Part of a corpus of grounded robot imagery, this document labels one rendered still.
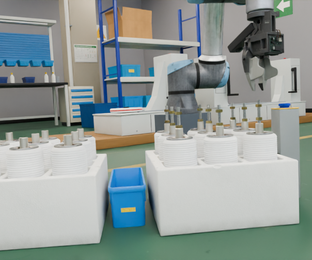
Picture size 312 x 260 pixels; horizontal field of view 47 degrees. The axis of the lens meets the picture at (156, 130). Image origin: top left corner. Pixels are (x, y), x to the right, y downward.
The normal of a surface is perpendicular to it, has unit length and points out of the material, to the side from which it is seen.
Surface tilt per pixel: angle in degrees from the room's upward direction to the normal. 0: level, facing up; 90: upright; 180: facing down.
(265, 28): 90
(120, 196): 92
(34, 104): 90
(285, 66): 90
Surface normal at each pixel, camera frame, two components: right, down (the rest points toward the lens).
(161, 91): 0.57, 0.04
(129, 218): 0.08, 0.11
